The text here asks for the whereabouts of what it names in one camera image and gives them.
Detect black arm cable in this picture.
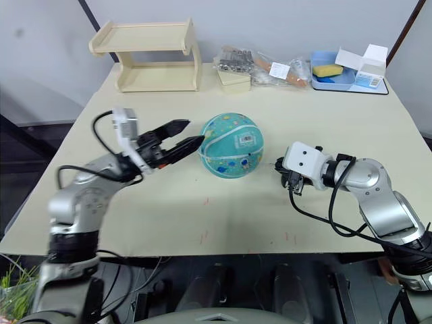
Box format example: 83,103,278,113
288,157,432,252
56,110,144,190

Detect black slanted pole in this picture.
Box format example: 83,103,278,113
385,0,428,68
76,0,119,63

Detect light wooden two-tier shelf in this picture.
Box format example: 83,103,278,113
88,17,203,93

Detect plastic bag with wooden tool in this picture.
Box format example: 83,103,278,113
250,50,312,90

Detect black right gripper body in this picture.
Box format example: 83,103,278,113
286,170,307,197

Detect open white cardboard box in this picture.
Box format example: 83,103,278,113
334,43,389,77

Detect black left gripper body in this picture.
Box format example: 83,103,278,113
136,132,169,170

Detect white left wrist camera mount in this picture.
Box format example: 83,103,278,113
111,107,153,175

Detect light blue plastic tray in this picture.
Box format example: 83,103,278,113
309,50,359,92

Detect beige rectangular box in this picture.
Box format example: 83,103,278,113
215,68,252,95

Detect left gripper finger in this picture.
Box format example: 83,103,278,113
161,134,206,166
153,118,192,140

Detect plastic bag of metal parts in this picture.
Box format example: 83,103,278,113
212,45,254,74

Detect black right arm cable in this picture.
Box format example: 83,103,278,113
288,157,432,252

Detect yellow sponge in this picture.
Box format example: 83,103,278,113
311,64,344,78

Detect grey green robot body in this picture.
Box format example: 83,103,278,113
18,305,432,324

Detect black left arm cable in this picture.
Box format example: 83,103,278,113
56,110,144,190

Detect white flat board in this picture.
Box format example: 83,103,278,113
310,74,389,96

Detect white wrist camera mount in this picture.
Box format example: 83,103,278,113
111,107,153,175
282,141,334,190

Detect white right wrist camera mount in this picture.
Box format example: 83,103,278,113
282,141,334,190

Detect green plant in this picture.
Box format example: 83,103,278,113
0,256,41,321

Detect teal cartoon print ball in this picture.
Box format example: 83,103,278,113
198,113,265,178

